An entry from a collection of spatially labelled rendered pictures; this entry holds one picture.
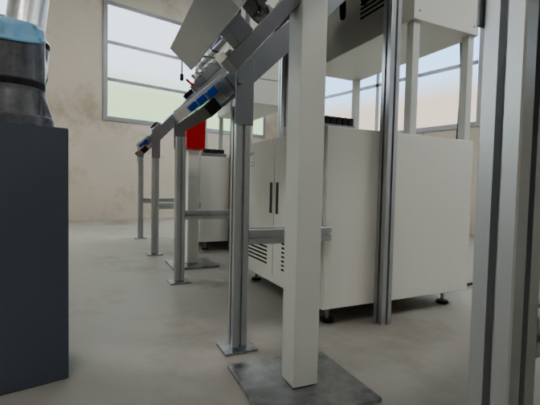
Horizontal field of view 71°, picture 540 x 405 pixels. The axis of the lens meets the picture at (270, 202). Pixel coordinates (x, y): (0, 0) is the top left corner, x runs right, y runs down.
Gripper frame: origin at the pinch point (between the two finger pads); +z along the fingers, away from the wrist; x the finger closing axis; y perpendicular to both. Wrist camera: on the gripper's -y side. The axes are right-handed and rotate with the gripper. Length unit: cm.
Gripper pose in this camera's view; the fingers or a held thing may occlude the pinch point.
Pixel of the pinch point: (276, 30)
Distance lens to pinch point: 139.3
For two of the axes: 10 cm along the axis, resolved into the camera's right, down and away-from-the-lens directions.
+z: 7.3, 5.7, 3.8
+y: 5.3, -8.2, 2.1
